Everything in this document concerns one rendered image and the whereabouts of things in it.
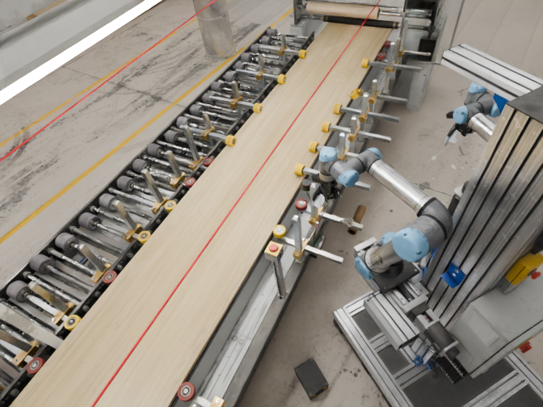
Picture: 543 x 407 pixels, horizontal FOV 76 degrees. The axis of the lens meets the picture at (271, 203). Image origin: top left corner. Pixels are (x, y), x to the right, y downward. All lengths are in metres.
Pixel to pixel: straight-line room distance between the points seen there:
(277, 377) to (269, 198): 1.27
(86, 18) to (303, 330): 2.40
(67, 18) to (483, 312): 1.69
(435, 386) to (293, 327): 1.01
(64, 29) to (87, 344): 1.62
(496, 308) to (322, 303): 1.51
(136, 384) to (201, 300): 0.49
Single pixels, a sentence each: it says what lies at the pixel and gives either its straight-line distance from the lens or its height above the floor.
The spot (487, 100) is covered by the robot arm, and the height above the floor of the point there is 1.65.
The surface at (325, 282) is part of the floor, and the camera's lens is 2.99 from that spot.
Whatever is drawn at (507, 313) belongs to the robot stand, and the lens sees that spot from 1.72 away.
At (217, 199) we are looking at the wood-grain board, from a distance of 2.41.
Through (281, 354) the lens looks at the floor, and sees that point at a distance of 2.79.
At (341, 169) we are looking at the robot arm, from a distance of 1.44.
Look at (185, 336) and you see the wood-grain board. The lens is 1.98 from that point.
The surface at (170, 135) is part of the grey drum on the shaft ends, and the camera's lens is 3.18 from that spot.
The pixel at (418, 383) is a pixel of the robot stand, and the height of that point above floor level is 0.21.
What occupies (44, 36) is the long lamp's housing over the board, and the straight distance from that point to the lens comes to 0.99.
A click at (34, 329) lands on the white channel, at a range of 2.18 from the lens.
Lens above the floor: 2.66
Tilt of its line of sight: 50 degrees down
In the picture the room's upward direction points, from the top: 10 degrees counter-clockwise
